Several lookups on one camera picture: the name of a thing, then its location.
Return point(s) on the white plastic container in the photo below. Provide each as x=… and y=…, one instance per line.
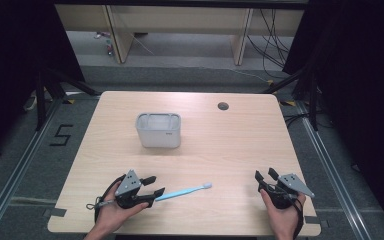
x=158, y=135

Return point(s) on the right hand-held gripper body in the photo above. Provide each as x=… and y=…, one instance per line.
x=291, y=183

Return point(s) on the black metal stand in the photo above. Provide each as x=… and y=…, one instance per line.
x=313, y=100
x=41, y=100

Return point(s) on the small colourful floor items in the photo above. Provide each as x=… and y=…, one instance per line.
x=108, y=46

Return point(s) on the light wooden desk frame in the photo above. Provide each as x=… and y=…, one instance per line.
x=180, y=20

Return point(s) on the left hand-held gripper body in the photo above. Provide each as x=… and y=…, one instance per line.
x=128, y=186

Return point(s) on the person's left hand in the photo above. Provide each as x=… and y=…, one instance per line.
x=113, y=215

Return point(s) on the light blue toothbrush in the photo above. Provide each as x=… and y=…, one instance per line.
x=183, y=192

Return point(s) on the black curtain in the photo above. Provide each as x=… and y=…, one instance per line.
x=363, y=83
x=13, y=66

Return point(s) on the person's right hand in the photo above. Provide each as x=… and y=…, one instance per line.
x=283, y=220

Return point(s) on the aluminium floor rail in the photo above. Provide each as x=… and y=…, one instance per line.
x=16, y=170
x=333, y=166

